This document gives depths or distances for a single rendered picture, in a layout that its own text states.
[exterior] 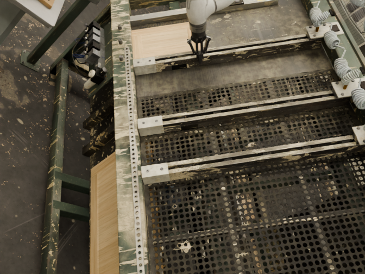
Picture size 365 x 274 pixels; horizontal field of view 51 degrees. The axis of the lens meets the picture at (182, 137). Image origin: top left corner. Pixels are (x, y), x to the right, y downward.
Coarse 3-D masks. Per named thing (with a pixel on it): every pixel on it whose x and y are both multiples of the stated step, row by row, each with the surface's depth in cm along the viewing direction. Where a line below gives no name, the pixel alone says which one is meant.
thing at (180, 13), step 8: (248, 0) 246; (256, 0) 245; (272, 0) 244; (184, 8) 247; (224, 8) 245; (232, 8) 246; (240, 8) 246; (248, 8) 247; (136, 16) 246; (144, 16) 245; (152, 16) 245; (160, 16) 244; (168, 16) 244; (176, 16) 245; (184, 16) 246; (136, 24) 247
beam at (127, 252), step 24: (120, 0) 255; (120, 48) 229; (120, 72) 218; (120, 96) 208; (120, 120) 199; (120, 144) 191; (120, 168) 183; (120, 192) 176; (120, 216) 169; (144, 216) 170; (120, 240) 163; (144, 240) 162; (120, 264) 158; (144, 264) 157
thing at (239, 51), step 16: (320, 16) 205; (320, 32) 215; (336, 32) 214; (208, 48) 220; (224, 48) 219; (240, 48) 218; (256, 48) 217; (272, 48) 218; (288, 48) 220; (304, 48) 222; (144, 64) 217; (160, 64) 218; (176, 64) 219; (192, 64) 221; (208, 64) 222
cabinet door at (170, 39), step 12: (180, 24) 241; (132, 36) 239; (144, 36) 238; (156, 36) 237; (168, 36) 236; (180, 36) 236; (144, 48) 232; (156, 48) 231; (168, 48) 231; (180, 48) 230
